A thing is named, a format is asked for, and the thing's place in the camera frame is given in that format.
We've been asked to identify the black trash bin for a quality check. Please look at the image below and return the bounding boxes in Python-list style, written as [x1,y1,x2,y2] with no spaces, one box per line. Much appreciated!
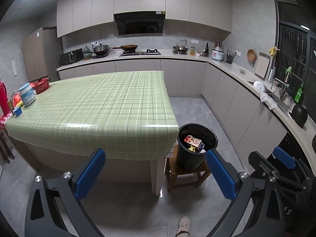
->
[176,123,218,171]

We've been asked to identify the kitchen faucet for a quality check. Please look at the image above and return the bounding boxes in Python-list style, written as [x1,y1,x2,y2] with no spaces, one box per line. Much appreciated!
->
[272,66,292,102]

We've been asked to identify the upper kitchen cabinets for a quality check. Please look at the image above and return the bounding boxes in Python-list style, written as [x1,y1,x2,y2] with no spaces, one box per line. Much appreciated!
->
[56,0,232,37]

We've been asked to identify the black round kettle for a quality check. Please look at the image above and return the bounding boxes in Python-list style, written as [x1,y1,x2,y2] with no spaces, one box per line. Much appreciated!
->
[290,104,308,128]

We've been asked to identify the yellow towel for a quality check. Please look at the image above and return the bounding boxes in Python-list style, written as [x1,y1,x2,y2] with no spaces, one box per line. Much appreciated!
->
[189,146,199,152]

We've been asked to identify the red white milk carton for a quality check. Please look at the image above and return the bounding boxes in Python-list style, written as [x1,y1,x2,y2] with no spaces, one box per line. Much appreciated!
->
[184,135,205,153]

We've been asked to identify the green dish soap bottle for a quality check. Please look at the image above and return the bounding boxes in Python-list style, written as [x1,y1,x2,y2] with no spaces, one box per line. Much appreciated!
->
[294,82,304,104]

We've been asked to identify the person's beige shoe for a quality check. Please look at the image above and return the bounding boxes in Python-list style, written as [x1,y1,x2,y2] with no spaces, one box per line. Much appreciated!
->
[175,216,191,237]

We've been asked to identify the wooden stool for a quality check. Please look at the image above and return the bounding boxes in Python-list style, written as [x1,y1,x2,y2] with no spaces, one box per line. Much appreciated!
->
[165,144,211,192]

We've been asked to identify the white plate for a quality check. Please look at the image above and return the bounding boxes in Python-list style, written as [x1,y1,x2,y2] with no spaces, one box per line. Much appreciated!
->
[253,81,266,93]

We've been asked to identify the white cutting board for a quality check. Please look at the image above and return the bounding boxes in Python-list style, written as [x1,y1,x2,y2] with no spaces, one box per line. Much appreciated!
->
[254,53,271,80]

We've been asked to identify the small blue cup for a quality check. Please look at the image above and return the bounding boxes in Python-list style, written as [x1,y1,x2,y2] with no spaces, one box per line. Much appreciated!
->
[13,105,23,117]

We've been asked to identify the woven bamboo basket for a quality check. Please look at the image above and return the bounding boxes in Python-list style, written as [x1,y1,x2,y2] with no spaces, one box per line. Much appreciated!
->
[246,49,257,62]

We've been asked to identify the red thermos bottle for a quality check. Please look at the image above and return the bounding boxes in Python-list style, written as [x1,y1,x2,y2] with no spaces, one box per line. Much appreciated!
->
[0,82,11,116]

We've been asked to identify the white blue container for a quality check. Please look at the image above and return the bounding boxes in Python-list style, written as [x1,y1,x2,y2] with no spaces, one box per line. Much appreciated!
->
[18,82,36,106]

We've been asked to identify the black utensil holder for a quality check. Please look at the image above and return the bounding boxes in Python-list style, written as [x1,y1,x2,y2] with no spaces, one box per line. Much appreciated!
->
[226,49,236,64]

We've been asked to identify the red enamel pot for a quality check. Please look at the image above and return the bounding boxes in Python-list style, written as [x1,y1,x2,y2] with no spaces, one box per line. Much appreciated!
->
[30,78,50,95]

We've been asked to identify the white rice cooker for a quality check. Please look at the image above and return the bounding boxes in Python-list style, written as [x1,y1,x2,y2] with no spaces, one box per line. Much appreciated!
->
[212,46,224,61]

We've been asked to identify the black microwave oven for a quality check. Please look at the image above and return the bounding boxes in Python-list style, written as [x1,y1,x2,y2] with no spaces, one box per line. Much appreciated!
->
[60,48,84,66]

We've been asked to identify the gas stove top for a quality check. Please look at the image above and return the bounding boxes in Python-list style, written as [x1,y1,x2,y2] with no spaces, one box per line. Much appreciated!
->
[120,49,161,57]

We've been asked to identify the green ceramic vase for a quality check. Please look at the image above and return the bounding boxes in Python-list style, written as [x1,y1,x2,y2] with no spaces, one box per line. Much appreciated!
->
[83,45,93,58]

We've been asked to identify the black lidded pan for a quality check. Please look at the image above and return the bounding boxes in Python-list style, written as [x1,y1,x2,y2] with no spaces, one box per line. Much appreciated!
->
[93,44,110,56]

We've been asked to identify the black wok on stove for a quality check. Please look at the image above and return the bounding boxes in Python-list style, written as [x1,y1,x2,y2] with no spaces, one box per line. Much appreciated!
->
[112,44,138,53]

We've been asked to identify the black range hood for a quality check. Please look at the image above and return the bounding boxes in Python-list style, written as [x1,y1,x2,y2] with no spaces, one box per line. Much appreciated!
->
[114,11,166,35]

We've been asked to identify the steel pot with handle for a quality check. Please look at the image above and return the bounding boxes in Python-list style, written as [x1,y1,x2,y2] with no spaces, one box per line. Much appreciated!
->
[173,39,188,54]

